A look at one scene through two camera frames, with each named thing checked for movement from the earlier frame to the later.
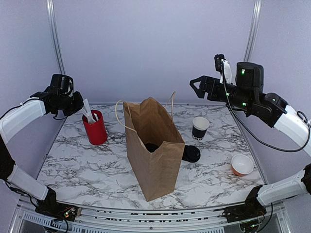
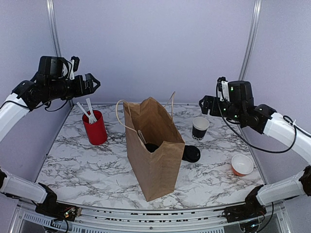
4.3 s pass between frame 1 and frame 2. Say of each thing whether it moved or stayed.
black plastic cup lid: stayed
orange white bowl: stayed
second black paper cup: stayed
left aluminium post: stayed
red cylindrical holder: stayed
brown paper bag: stayed
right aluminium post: stayed
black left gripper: moved
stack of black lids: stayed
